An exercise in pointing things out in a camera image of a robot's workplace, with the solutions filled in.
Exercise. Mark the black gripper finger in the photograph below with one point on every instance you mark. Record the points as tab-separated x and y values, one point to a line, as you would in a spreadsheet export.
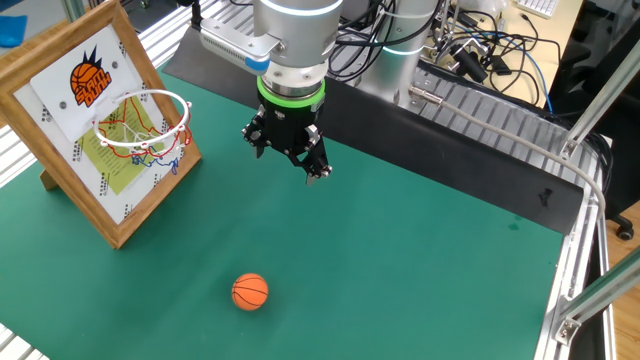
315	160
257	135

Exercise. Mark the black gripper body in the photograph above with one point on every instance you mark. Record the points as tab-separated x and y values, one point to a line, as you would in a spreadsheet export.
287	127

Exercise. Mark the small orange basketball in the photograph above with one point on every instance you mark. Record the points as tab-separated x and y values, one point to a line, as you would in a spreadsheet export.
250	291

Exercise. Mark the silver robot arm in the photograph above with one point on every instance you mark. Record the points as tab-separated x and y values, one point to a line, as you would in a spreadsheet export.
295	35

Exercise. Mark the green table mat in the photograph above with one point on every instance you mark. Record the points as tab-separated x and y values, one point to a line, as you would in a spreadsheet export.
350	250

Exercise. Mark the white hoop with net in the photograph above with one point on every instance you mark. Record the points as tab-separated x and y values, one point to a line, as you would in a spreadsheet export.
160	92

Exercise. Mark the black cylindrical device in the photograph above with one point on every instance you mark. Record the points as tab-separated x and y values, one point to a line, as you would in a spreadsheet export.
470	65

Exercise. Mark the black power adapter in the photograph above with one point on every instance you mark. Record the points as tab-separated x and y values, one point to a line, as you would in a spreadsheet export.
500	65

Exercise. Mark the white slam dunk backboard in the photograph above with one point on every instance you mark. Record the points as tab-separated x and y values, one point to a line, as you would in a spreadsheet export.
55	82

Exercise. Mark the white keyboard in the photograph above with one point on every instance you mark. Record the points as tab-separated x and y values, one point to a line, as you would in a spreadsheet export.
537	6

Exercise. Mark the light wooden desk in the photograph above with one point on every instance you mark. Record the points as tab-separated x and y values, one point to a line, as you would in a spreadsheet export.
560	30

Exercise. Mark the black office chair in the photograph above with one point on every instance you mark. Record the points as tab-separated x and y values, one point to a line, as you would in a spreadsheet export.
625	165

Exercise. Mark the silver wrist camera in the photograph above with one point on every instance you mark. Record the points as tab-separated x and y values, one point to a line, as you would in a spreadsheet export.
225	45

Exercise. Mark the wooden picture frame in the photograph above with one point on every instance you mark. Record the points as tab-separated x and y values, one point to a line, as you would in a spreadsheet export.
135	50

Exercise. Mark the aluminium frame post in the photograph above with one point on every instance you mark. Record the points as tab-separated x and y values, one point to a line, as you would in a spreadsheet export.
74	7
600	95
600	295

